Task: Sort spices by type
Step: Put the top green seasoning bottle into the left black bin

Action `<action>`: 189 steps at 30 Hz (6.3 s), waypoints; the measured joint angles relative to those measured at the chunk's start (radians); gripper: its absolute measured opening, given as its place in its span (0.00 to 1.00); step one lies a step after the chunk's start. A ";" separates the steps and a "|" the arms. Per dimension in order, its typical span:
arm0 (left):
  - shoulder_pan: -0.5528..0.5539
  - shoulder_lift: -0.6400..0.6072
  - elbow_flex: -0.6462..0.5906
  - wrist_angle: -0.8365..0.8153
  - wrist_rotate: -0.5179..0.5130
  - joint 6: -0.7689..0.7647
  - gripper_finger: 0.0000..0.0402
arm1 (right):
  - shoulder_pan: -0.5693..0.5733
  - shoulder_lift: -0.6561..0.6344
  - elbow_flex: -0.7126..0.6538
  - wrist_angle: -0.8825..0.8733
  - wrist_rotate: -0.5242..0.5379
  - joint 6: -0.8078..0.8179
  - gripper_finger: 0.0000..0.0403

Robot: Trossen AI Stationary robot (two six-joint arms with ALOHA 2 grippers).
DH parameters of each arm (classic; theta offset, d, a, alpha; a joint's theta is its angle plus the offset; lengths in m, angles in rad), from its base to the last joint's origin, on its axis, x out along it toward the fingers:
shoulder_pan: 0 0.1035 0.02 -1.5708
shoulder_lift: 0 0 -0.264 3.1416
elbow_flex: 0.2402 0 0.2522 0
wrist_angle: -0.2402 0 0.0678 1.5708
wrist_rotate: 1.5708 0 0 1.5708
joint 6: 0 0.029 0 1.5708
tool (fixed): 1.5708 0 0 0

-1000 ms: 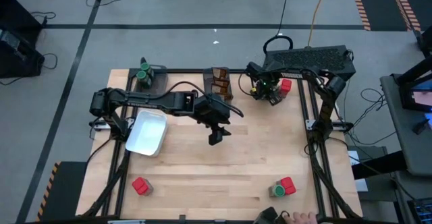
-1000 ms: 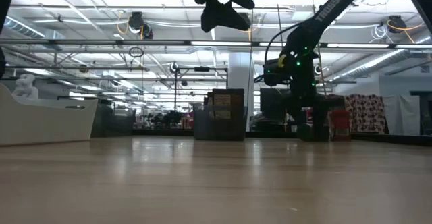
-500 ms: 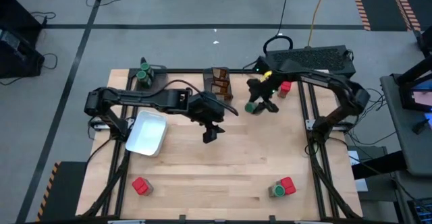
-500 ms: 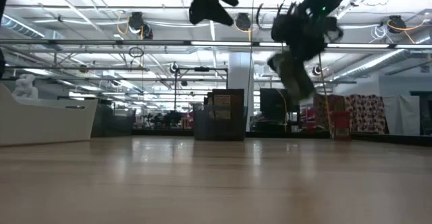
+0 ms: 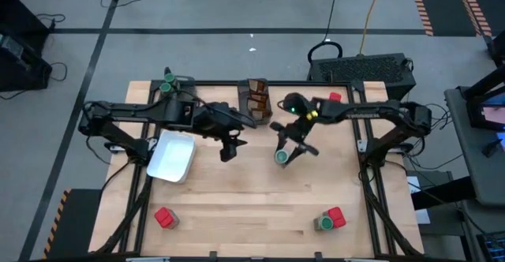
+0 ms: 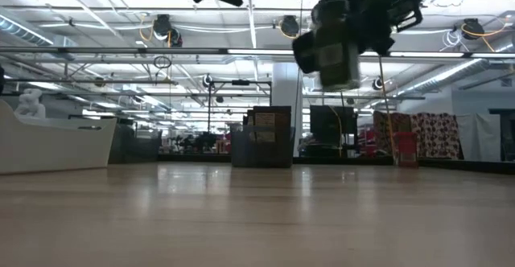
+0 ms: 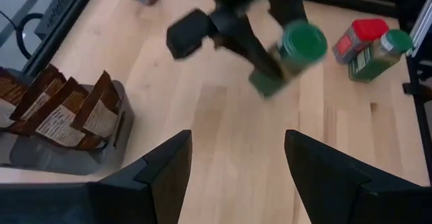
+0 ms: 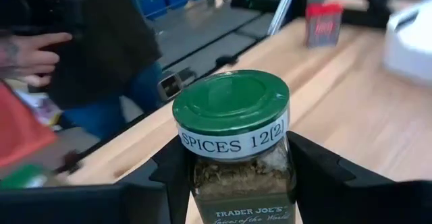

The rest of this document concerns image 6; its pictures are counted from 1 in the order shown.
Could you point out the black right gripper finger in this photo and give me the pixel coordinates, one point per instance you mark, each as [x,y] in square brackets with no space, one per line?
[306,54]
[376,29]

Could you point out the orange brown spice packet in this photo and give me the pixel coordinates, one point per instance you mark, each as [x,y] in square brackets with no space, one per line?
[283,116]

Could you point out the brown labelled spice packet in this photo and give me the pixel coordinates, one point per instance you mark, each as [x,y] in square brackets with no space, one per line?
[264,119]

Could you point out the red spice shaker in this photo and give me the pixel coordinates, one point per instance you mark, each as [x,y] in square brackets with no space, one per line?
[406,148]

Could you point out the white plastic bin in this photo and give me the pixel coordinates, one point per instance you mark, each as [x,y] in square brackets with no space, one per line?
[52,146]

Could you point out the black background robot arm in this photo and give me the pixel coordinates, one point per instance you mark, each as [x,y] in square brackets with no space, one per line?
[205,142]

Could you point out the white concrete column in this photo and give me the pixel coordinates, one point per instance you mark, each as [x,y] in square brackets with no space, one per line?
[287,86]

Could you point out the small black ceiling reel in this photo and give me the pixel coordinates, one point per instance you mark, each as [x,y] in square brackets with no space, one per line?
[207,81]
[377,83]

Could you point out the black monitor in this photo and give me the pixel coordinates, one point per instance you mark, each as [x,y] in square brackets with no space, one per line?
[330,124]

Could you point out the dark red patterned cloth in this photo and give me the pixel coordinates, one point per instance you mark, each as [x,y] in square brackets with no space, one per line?
[400,122]

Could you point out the grey translucent bin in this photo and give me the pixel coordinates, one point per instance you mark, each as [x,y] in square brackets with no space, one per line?
[241,154]

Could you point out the red white patterned cloth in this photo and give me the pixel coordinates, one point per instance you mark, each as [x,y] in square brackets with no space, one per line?
[436,136]

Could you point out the dark cabinet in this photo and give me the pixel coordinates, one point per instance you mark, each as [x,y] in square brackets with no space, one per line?
[507,138]

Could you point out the dark grey bin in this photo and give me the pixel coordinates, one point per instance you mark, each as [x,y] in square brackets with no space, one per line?
[141,150]

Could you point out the white lumpy object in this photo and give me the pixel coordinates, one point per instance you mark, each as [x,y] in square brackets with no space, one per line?
[30,104]

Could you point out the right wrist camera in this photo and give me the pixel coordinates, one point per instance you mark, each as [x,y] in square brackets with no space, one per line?
[406,15]

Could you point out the silver ventilation duct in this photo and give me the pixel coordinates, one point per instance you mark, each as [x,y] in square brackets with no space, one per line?
[442,76]

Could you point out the long aluminium light rail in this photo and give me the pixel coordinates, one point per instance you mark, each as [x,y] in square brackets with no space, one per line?
[120,50]

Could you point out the silver ceiling duct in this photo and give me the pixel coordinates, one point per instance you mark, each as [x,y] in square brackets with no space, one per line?
[24,29]

